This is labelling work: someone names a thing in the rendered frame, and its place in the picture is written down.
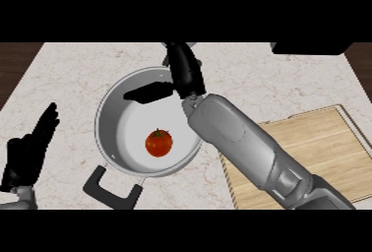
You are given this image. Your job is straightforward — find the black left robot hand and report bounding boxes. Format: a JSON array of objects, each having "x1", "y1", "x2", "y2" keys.
[{"x1": 0, "y1": 101, "x2": 60, "y2": 193}]

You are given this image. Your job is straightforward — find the pale wooden tray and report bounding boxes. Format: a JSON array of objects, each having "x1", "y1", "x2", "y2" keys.
[{"x1": 218, "y1": 103, "x2": 372, "y2": 211}]

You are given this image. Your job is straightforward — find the black appliance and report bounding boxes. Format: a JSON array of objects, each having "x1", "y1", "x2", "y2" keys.
[{"x1": 268, "y1": 41, "x2": 354, "y2": 56}]

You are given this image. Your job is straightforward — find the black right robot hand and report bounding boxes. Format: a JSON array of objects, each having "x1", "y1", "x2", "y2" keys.
[{"x1": 122, "y1": 41, "x2": 208, "y2": 105}]

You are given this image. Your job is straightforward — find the grey pot with black handles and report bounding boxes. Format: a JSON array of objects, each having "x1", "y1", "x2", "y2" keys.
[{"x1": 81, "y1": 42, "x2": 206, "y2": 211}]

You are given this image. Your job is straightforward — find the red tomato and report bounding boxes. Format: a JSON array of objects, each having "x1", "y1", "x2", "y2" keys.
[{"x1": 143, "y1": 128, "x2": 174, "y2": 158}]

